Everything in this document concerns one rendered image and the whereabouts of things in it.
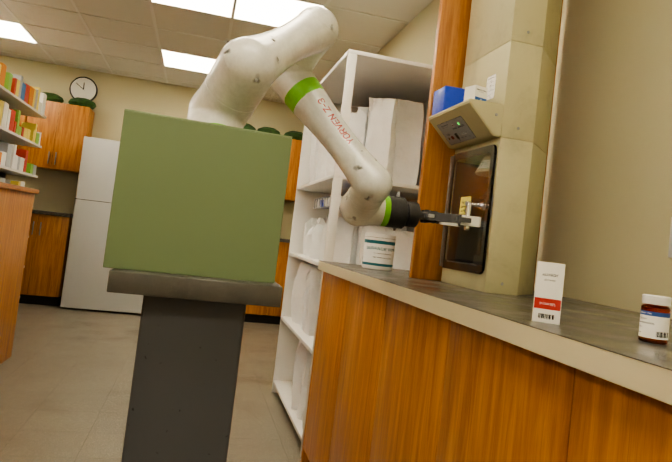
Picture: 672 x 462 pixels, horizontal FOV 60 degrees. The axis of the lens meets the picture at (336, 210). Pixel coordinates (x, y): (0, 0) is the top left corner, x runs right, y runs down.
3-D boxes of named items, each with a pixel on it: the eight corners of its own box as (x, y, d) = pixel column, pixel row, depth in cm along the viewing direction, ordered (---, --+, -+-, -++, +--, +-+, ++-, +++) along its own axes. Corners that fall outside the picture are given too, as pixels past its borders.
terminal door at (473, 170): (442, 267, 204) (454, 154, 206) (483, 275, 175) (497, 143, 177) (440, 267, 204) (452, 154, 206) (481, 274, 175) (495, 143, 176)
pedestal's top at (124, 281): (106, 292, 106) (109, 270, 106) (128, 276, 137) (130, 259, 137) (280, 307, 113) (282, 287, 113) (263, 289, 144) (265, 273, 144)
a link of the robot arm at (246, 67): (222, 30, 120) (318, -9, 164) (190, 88, 129) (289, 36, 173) (270, 72, 120) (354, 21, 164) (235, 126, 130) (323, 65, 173)
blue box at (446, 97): (457, 121, 207) (460, 96, 207) (470, 116, 197) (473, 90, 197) (431, 116, 204) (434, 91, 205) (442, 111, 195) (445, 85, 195)
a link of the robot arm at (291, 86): (272, 40, 165) (300, 42, 175) (251, 74, 173) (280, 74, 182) (308, 86, 160) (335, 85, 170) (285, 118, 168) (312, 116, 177)
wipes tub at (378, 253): (386, 269, 255) (390, 235, 256) (396, 271, 242) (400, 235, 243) (357, 266, 252) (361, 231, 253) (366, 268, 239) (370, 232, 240)
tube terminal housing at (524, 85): (504, 288, 211) (526, 79, 215) (558, 299, 179) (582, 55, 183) (440, 281, 205) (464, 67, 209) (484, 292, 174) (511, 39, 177)
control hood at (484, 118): (454, 149, 207) (457, 122, 208) (501, 136, 176) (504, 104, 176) (424, 144, 205) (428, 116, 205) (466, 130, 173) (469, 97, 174)
